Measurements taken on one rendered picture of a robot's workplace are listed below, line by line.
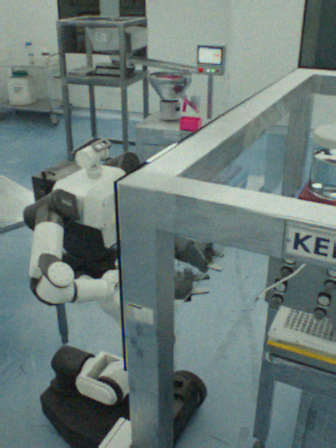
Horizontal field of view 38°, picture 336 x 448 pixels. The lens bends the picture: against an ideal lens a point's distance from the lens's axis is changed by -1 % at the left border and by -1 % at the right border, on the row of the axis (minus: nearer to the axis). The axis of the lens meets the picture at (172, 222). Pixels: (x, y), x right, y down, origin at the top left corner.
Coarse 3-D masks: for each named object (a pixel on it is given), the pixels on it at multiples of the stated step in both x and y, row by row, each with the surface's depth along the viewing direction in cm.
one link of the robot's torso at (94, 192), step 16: (64, 160) 192; (32, 176) 177; (48, 176) 177; (64, 176) 177; (80, 176) 177; (96, 176) 174; (112, 176) 178; (48, 192) 177; (80, 192) 167; (96, 192) 168; (112, 192) 174; (80, 208) 168; (96, 208) 168; (112, 208) 175; (80, 224) 172; (96, 224) 170; (112, 224) 179; (64, 240) 182; (80, 240) 177; (96, 240) 177; (112, 240) 182; (80, 256) 185; (96, 256) 181
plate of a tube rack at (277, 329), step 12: (288, 312) 163; (300, 312) 163; (276, 324) 157; (300, 324) 157; (312, 324) 157; (276, 336) 154; (288, 336) 152; (300, 336) 152; (312, 336) 152; (324, 348) 148
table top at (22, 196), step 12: (0, 180) 277; (0, 192) 262; (12, 192) 262; (24, 192) 262; (0, 204) 248; (12, 204) 249; (24, 204) 249; (0, 216) 236; (12, 216) 236; (0, 228) 226; (12, 228) 231
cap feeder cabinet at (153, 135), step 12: (144, 120) 425; (156, 120) 426; (204, 120) 426; (144, 132) 409; (156, 132) 405; (168, 132) 402; (180, 132) 398; (144, 144) 413; (156, 144) 410; (168, 144) 407; (144, 156) 418
